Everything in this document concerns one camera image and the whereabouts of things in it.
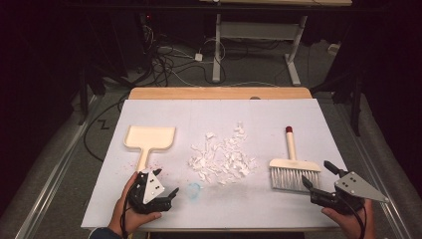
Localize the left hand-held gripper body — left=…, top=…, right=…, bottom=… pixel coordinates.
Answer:
left=127, top=169, right=174, bottom=215

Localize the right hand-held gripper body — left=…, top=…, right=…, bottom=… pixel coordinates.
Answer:
left=310, top=170, right=390, bottom=215

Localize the cream hand brush red cap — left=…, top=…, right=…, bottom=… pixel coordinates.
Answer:
left=269, top=125, right=322, bottom=194

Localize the cream plastic dustpan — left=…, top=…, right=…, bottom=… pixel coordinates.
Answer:
left=122, top=124, right=177, bottom=173

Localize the person's right hand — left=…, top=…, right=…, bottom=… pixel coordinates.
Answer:
left=320, top=198, right=376, bottom=239

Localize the person's left hand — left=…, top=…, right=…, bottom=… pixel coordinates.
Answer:
left=107, top=170, right=163, bottom=237

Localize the white table sheet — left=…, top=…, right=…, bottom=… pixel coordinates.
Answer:
left=81, top=98, right=348, bottom=231

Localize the pile of white paper scraps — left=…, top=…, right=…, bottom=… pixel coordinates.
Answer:
left=187, top=120, right=259, bottom=187

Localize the wooden table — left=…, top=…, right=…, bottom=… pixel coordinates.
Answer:
left=127, top=86, right=314, bottom=101

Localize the right hand-held gripper cable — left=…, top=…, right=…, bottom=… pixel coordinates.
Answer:
left=342, top=198, right=368, bottom=239

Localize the hand-held gripper cable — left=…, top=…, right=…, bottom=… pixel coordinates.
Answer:
left=342, top=198, right=368, bottom=239
left=120, top=195, right=130, bottom=239

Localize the metal floor rail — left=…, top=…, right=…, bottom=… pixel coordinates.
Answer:
left=331, top=99, right=412, bottom=239
left=14, top=95, right=103, bottom=239

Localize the left hand-held gripper cable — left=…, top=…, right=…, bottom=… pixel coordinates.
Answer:
left=120, top=195, right=130, bottom=239

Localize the black floor cable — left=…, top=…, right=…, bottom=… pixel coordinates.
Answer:
left=83, top=98, right=131, bottom=163

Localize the tangle of floor cables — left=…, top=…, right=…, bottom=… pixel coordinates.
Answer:
left=137, top=19, right=230, bottom=88

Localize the white metal desk frame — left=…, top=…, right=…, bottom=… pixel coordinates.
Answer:
left=211, top=12, right=309, bottom=87

